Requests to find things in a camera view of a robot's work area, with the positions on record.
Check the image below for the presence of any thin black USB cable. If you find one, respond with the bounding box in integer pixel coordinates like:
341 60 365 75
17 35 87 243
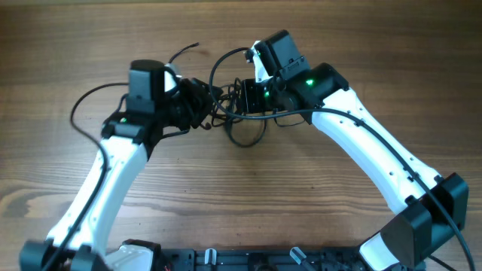
168 41 242 131

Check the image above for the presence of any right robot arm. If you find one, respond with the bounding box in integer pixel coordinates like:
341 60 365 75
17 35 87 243
242 30 468 270

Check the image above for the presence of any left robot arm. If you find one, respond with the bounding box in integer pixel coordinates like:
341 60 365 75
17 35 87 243
20 59 222 270

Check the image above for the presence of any left camera cable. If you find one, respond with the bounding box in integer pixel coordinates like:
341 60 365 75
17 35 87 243
39 81 191 271

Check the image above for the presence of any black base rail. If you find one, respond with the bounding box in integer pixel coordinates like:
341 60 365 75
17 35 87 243
152 247 371 271

